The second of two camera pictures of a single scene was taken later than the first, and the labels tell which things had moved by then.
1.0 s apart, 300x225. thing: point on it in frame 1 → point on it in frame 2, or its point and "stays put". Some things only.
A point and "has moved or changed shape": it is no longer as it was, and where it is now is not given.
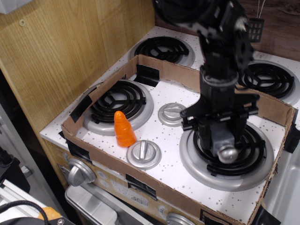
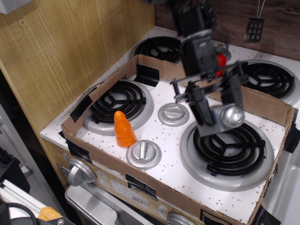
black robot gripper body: x=219 y=102 → x=199 y=56
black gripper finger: x=238 y=124 → x=231 y=91
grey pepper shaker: x=222 y=142 has moved or changed shape
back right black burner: x=272 y=78 stays put
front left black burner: x=130 y=96 stays put
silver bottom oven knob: x=175 y=218 stays put
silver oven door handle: x=96 y=206 stays put
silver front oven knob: x=79 y=173 stays put
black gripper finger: x=205 y=130 → x=200 y=105
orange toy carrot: x=125 y=134 stays put
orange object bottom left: x=51 y=213 stays put
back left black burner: x=167 y=48 stays put
